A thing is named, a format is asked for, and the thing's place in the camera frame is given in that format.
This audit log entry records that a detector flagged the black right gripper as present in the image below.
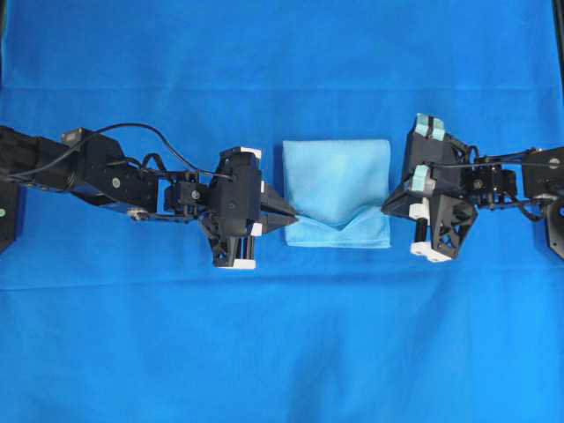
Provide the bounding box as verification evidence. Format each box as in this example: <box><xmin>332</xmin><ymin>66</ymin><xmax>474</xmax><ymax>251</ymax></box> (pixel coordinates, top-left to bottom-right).
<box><xmin>382</xmin><ymin>113</ymin><xmax>479</xmax><ymax>263</ymax></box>

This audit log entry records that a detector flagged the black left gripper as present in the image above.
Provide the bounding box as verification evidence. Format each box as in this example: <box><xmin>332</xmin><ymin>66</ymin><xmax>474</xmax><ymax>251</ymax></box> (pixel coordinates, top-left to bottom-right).
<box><xmin>200</xmin><ymin>147</ymin><xmax>298</xmax><ymax>269</ymax></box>

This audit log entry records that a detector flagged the light blue towel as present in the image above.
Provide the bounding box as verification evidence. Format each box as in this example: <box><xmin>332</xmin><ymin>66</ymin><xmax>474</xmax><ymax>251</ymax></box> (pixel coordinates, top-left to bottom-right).
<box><xmin>282</xmin><ymin>139</ymin><xmax>391</xmax><ymax>249</ymax></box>

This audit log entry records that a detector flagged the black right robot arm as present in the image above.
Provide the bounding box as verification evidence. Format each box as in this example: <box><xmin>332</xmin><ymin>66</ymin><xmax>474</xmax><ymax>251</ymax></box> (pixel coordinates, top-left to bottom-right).
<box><xmin>282</xmin><ymin>114</ymin><xmax>563</xmax><ymax>263</ymax></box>

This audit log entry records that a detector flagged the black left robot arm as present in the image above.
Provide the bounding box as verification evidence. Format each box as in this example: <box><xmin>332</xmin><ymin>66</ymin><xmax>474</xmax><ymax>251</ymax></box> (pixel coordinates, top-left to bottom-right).
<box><xmin>1</xmin><ymin>127</ymin><xmax>297</xmax><ymax>270</ymax></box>

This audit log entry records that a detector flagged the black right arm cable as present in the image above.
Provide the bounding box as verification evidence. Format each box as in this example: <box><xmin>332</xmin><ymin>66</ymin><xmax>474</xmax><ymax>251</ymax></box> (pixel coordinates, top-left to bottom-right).
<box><xmin>434</xmin><ymin>147</ymin><xmax>552</xmax><ymax>224</ymax></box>

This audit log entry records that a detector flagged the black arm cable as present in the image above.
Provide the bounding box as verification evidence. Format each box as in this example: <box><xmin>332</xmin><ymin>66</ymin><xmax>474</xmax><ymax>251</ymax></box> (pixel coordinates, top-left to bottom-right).
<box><xmin>434</xmin><ymin>147</ymin><xmax>552</xmax><ymax>224</ymax></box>
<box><xmin>0</xmin><ymin>122</ymin><xmax>233</xmax><ymax>184</ymax></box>

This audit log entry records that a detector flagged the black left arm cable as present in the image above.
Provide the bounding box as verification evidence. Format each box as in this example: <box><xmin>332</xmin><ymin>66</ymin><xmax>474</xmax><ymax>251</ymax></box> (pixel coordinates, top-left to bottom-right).
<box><xmin>0</xmin><ymin>122</ymin><xmax>233</xmax><ymax>184</ymax></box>

